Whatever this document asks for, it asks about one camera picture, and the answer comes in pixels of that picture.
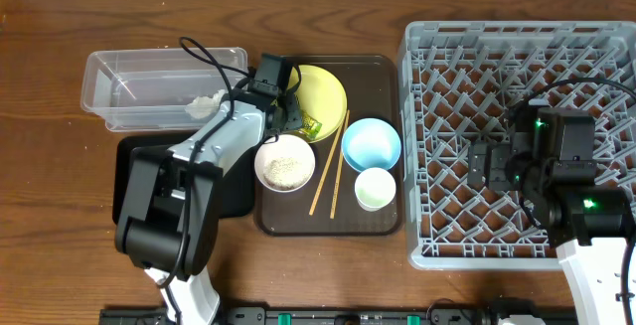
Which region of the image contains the green orange snack wrapper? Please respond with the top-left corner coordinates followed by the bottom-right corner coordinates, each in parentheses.
top-left (297, 110), bottom-right (322, 141)

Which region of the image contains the yellow plate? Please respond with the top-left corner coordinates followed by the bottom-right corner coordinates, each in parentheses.
top-left (285, 65), bottom-right (348, 143)

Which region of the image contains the white bowl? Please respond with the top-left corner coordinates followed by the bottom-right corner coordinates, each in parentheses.
top-left (254, 134), bottom-right (316, 193)

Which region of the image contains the wooden chopstick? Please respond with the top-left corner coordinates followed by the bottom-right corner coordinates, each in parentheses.
top-left (308, 110), bottom-right (350, 216)
top-left (330, 110), bottom-right (351, 220)

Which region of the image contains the white napkin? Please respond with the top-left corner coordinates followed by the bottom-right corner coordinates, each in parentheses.
top-left (185, 90), bottom-right (226, 119)

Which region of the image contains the light blue bowl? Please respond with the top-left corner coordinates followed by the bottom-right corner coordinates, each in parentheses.
top-left (341, 118), bottom-right (401, 173)

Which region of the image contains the white cup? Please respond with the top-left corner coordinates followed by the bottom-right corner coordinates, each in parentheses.
top-left (354, 168), bottom-right (397, 212)

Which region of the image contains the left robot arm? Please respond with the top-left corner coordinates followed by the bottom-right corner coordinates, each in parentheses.
top-left (115, 55), bottom-right (301, 324)

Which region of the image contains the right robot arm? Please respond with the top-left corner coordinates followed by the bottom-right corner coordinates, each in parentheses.
top-left (468, 106), bottom-right (635, 324)

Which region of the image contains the grey dishwasher rack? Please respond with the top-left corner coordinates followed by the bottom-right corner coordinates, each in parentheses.
top-left (398, 21), bottom-right (635, 271)

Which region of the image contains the black waste tray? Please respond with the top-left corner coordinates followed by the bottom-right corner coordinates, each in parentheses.
top-left (112, 130), bottom-right (255, 224)

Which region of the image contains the brown serving tray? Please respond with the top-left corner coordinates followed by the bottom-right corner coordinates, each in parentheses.
top-left (254, 55), bottom-right (403, 237)

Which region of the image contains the clear plastic bin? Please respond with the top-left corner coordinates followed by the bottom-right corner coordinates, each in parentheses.
top-left (80, 47), bottom-right (247, 132)

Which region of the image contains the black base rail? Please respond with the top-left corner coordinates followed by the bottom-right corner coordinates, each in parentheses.
top-left (97, 306), bottom-right (577, 325)

